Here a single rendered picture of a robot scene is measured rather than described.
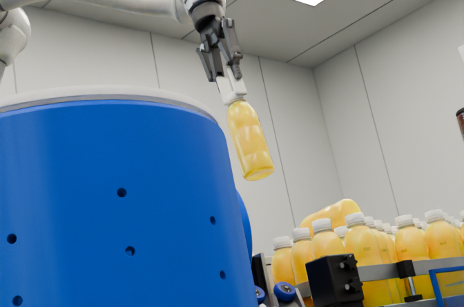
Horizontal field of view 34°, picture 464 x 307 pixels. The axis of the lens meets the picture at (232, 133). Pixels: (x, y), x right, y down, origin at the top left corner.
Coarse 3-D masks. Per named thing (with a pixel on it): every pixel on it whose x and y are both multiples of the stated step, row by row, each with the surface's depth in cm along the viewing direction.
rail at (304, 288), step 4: (300, 284) 154; (304, 284) 153; (308, 284) 152; (300, 288) 154; (304, 288) 153; (308, 288) 152; (300, 292) 154; (304, 292) 153; (308, 292) 152; (304, 296) 153; (308, 296) 152; (276, 304) 160
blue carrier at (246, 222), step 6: (240, 198) 145; (240, 204) 144; (240, 210) 143; (246, 210) 145; (246, 216) 144; (246, 222) 143; (246, 228) 142; (246, 234) 142; (246, 240) 142; (252, 246) 143; (126, 252) 128; (252, 252) 143; (18, 300) 118
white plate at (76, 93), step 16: (16, 96) 55; (32, 96) 55; (48, 96) 55; (64, 96) 55; (80, 96) 56; (96, 96) 56; (112, 96) 57; (128, 96) 58; (144, 96) 58; (160, 96) 59; (176, 96) 60; (0, 112) 55; (208, 112) 64
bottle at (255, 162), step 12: (228, 108) 163; (240, 108) 160; (252, 108) 162; (228, 120) 161; (240, 120) 159; (252, 120) 159; (240, 132) 158; (252, 132) 158; (240, 144) 158; (252, 144) 157; (264, 144) 158; (240, 156) 157; (252, 156) 156; (264, 156) 156; (240, 168) 158; (252, 168) 155; (264, 168) 155; (252, 180) 159
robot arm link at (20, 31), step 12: (12, 12) 194; (24, 12) 202; (0, 24) 191; (12, 24) 195; (24, 24) 200; (0, 36) 193; (12, 36) 196; (24, 36) 202; (0, 48) 194; (12, 48) 197; (24, 48) 207; (0, 60) 196; (12, 60) 199; (0, 72) 196; (0, 84) 198
